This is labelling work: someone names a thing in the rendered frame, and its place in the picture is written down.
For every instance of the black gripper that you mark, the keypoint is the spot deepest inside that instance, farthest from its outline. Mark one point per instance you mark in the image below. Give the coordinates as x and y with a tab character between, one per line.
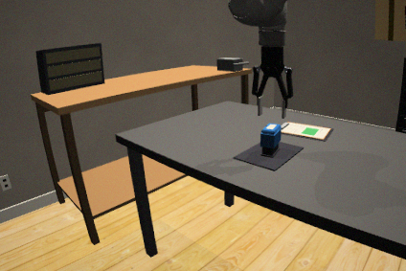
272	66

